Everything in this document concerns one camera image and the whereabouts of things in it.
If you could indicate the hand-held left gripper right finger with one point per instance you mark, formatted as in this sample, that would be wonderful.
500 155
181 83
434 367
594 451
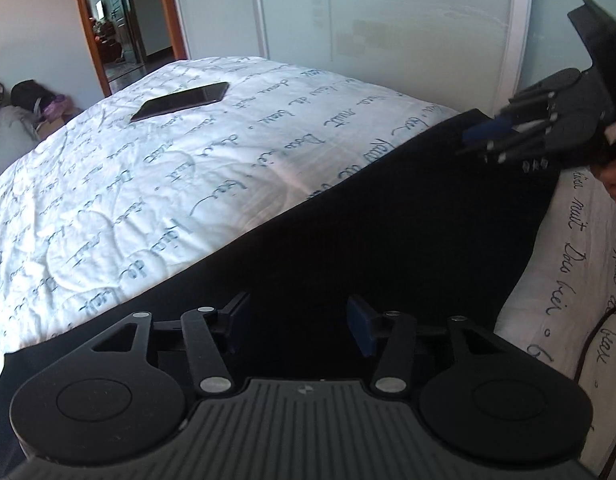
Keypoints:
359 327

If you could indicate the person's right hand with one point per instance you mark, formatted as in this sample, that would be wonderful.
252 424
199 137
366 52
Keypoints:
613 172

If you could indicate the purple cloth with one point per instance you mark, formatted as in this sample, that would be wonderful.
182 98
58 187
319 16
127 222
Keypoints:
60 106

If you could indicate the black tablet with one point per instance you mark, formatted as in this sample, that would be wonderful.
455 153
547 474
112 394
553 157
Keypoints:
180 101

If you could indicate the wooden door frame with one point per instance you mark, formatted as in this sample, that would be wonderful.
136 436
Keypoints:
168 15

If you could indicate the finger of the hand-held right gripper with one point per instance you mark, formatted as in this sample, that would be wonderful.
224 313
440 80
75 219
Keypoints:
485 130
503 149

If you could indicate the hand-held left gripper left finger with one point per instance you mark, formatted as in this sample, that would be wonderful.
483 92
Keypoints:
241 316

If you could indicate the black bag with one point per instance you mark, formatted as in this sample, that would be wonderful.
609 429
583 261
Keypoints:
27 94

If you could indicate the white printed blanket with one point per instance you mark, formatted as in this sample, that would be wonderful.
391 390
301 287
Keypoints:
188 185

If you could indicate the grey cloth bundle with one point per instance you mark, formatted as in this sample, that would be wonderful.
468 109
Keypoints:
10 135

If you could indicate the frosted glass wardrobe door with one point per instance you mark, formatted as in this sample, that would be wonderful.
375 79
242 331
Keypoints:
213 10
388 25

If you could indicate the black pants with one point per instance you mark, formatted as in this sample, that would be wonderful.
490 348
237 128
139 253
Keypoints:
388 220

